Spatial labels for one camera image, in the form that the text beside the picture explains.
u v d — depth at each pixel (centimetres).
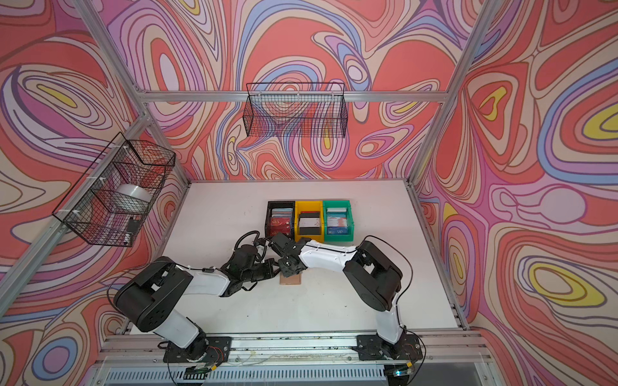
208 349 73
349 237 96
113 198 70
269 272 80
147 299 46
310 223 102
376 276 49
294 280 88
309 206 102
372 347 74
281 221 102
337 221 102
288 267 80
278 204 102
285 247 70
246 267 73
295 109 94
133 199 70
